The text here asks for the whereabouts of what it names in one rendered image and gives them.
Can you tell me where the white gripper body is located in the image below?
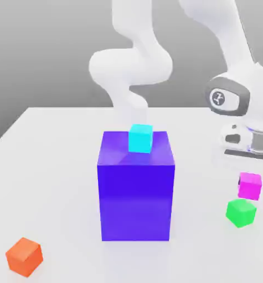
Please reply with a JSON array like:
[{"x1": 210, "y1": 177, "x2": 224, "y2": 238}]
[{"x1": 223, "y1": 148, "x2": 263, "y2": 165}]

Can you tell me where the small magenta cube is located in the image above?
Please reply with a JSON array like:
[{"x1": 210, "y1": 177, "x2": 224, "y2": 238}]
[{"x1": 237, "y1": 172, "x2": 262, "y2": 201}]

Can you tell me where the small green cube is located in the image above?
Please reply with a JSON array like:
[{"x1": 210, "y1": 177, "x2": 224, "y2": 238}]
[{"x1": 225, "y1": 198, "x2": 257, "y2": 229}]

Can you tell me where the small cyan cube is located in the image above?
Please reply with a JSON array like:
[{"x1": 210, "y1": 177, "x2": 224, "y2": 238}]
[{"x1": 128, "y1": 123, "x2": 153, "y2": 154}]

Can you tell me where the small orange cube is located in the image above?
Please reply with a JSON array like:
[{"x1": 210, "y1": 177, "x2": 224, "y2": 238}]
[{"x1": 5, "y1": 237, "x2": 44, "y2": 278}]

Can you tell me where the large purple box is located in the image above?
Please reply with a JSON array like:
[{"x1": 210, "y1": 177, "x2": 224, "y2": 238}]
[{"x1": 97, "y1": 130, "x2": 176, "y2": 242}]

